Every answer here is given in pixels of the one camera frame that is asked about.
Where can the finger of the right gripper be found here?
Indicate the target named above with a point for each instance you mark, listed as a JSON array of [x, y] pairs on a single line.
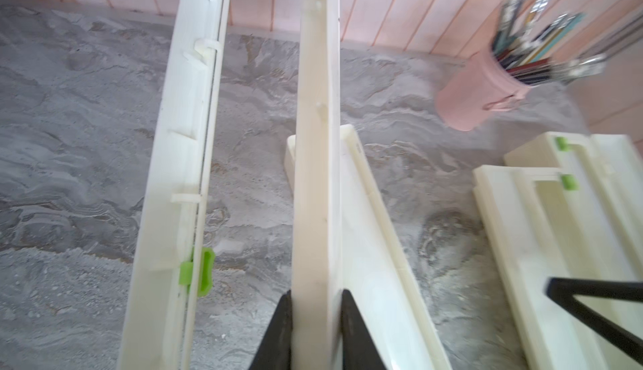
[[563, 292]]

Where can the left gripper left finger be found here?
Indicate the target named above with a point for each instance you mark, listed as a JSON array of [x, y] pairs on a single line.
[[274, 351]]

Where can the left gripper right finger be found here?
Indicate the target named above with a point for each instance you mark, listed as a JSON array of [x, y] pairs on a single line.
[[359, 350]]

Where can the cream dispenser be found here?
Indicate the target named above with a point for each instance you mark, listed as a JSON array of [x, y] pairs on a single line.
[[538, 232], [375, 269]]

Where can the dispenser lid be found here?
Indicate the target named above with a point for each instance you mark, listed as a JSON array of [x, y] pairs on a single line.
[[317, 237]]

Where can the pink pencil cup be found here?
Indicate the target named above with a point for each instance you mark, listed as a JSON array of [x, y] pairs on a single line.
[[480, 89]]

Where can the bundle of pencils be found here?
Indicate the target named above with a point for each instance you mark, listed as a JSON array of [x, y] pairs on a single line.
[[522, 54]]

